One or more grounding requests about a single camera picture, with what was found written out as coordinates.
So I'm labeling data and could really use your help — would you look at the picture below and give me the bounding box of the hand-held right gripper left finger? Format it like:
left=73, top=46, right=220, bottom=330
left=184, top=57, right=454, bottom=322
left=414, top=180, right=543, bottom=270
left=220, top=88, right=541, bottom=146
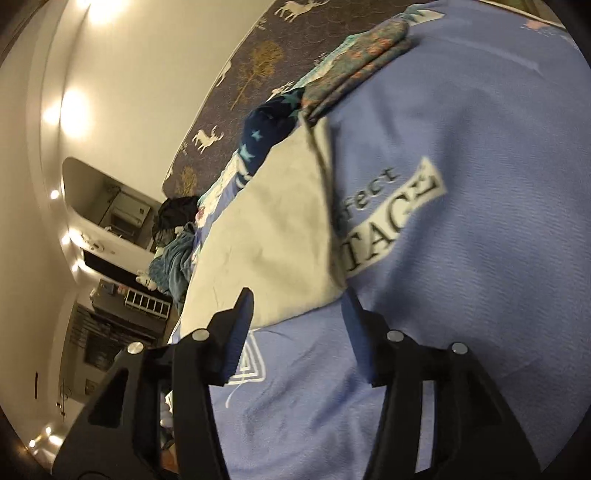
left=55, top=287, right=256, bottom=480

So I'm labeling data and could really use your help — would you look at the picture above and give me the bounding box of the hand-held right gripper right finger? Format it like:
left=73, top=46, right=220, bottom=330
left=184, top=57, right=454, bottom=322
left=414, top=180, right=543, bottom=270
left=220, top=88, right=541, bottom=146
left=341, top=291, right=542, bottom=480

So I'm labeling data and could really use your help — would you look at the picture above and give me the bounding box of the beige long sleeve shirt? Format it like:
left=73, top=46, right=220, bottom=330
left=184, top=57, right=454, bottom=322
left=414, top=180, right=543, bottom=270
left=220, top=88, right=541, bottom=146
left=179, top=111, right=349, bottom=335

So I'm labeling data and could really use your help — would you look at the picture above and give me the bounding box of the dark clothes pile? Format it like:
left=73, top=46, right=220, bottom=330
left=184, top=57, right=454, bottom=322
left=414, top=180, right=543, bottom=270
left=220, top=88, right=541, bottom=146
left=154, top=196, right=200, bottom=245

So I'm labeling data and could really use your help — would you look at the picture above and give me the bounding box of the teal fleece blanket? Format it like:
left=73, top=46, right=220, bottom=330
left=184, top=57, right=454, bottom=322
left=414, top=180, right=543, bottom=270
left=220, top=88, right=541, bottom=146
left=148, top=222, right=199, bottom=315

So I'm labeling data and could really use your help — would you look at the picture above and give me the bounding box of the white shelf rack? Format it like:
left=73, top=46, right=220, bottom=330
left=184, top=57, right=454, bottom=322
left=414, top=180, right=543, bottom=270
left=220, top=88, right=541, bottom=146
left=124, top=288, right=172, bottom=321

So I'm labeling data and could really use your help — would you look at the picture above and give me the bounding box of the blue printed bedsheet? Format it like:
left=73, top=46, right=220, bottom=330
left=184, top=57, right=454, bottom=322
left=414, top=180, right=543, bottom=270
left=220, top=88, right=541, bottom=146
left=171, top=0, right=587, bottom=480

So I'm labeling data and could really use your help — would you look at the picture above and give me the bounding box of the navy star print blanket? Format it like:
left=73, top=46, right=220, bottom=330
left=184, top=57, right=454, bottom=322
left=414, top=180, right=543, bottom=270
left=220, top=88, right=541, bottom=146
left=238, top=88, right=308, bottom=178

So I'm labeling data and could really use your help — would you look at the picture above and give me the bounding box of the teal floral folded cloth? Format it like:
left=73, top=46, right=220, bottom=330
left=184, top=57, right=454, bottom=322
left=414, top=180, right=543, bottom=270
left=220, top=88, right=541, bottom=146
left=302, top=16, right=416, bottom=123

